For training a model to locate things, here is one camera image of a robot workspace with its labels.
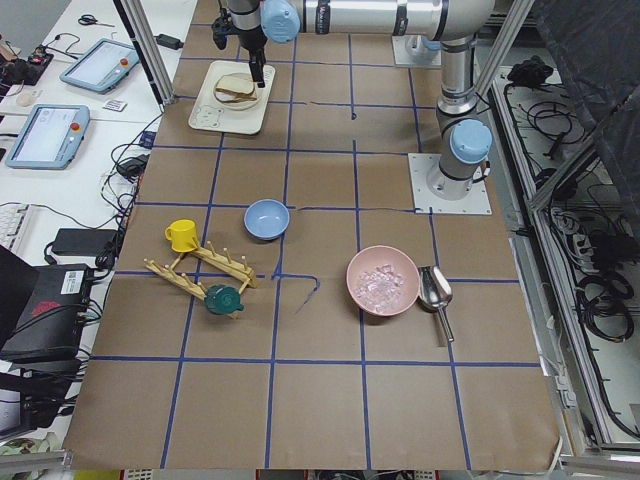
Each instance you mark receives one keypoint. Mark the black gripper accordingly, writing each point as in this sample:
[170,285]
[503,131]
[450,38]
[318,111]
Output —
[253,41]

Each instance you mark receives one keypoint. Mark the bread slice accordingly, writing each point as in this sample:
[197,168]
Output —
[233,88]

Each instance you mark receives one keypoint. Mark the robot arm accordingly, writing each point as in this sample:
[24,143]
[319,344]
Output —
[453,24]

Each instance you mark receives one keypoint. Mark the cream bear serving tray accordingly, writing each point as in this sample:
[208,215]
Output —
[208,114]

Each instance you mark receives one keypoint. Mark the upper teach pendant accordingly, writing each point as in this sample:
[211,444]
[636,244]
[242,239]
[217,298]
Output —
[101,67]

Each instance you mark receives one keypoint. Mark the teach pendant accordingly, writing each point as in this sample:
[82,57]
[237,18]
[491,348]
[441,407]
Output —
[50,137]
[101,67]

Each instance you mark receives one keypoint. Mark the blue bowl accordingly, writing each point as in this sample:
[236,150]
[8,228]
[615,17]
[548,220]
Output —
[266,219]

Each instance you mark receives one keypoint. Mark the yellow cup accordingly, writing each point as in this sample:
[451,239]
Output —
[183,235]

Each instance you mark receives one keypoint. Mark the lower teach pendant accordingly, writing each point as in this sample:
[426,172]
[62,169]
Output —
[50,137]

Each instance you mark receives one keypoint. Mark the wooden dish rack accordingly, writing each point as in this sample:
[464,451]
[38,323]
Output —
[217,260]

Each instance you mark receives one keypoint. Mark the dark green cup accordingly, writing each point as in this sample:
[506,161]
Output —
[223,300]

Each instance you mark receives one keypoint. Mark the black power adapter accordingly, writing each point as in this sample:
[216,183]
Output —
[82,242]

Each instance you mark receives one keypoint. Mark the pink bowl with ice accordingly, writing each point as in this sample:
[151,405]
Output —
[383,280]

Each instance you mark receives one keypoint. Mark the white keyboard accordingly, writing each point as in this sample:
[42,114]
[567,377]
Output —
[15,219]

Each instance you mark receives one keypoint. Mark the metal scoop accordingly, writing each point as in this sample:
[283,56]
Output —
[435,295]

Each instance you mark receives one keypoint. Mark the black computer box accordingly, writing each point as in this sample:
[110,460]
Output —
[50,326]

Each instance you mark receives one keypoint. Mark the aluminium frame post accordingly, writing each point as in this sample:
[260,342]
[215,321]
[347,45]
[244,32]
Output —
[136,24]

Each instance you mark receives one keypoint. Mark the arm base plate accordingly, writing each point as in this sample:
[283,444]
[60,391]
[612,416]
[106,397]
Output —
[416,51]
[434,193]

